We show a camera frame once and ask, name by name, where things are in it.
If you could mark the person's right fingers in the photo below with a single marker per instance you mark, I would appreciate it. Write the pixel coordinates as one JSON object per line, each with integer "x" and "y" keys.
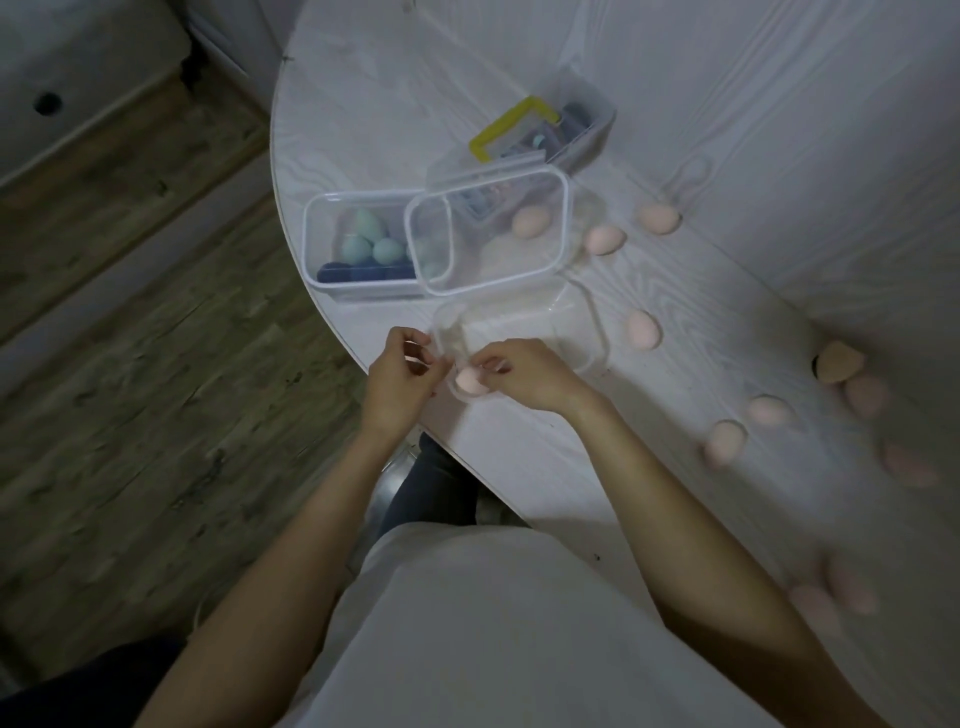
{"x": 496, "y": 364}

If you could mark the dark trousers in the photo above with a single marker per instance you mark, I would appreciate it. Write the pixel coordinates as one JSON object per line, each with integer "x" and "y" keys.
{"x": 433, "y": 487}

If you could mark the person's right forearm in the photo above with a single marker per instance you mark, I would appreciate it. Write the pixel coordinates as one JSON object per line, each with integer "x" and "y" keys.
{"x": 697, "y": 555}

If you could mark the beige cut makeup sponge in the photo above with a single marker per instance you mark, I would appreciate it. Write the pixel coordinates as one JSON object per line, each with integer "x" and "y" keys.
{"x": 840, "y": 362}

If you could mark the black chair seat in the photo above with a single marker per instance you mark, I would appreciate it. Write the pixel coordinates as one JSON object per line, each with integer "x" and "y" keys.
{"x": 75, "y": 686}

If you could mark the person's left fingers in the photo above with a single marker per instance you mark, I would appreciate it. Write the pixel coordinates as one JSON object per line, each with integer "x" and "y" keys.
{"x": 429, "y": 360}

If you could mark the white shirt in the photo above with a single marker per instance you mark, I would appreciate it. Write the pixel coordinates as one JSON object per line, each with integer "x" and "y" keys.
{"x": 487, "y": 637}

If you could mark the teal makeup sponge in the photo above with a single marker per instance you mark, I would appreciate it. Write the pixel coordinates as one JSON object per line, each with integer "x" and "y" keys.
{"x": 388, "y": 252}
{"x": 355, "y": 250}
{"x": 367, "y": 223}

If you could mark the small clear plastic container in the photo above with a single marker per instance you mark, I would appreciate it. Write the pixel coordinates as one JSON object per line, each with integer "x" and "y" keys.
{"x": 540, "y": 330}

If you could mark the grey cabinet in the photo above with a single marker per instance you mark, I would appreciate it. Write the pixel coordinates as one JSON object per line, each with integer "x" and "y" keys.
{"x": 82, "y": 67}

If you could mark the person's left hand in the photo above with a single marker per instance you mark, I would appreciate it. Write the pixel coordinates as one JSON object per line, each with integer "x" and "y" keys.
{"x": 394, "y": 390}

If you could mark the clear rectangular plastic container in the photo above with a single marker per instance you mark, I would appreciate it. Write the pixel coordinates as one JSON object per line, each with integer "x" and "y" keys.
{"x": 337, "y": 232}
{"x": 487, "y": 255}

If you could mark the pink makeup sponge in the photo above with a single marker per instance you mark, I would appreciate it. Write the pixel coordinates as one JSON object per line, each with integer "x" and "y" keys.
{"x": 660, "y": 218}
{"x": 643, "y": 329}
{"x": 532, "y": 222}
{"x": 853, "y": 589}
{"x": 604, "y": 240}
{"x": 867, "y": 394}
{"x": 469, "y": 382}
{"x": 723, "y": 445}
{"x": 769, "y": 410}

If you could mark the dark blue powder puff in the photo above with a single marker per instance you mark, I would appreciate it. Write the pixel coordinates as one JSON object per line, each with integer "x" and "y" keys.
{"x": 364, "y": 272}

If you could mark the metal table leg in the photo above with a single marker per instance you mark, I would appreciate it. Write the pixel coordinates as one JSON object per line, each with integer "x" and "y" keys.
{"x": 391, "y": 484}

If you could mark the person's left forearm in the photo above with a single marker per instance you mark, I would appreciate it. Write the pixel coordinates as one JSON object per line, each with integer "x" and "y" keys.
{"x": 292, "y": 570}

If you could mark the person's right hand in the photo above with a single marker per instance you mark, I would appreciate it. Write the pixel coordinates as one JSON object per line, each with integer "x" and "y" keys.
{"x": 540, "y": 379}

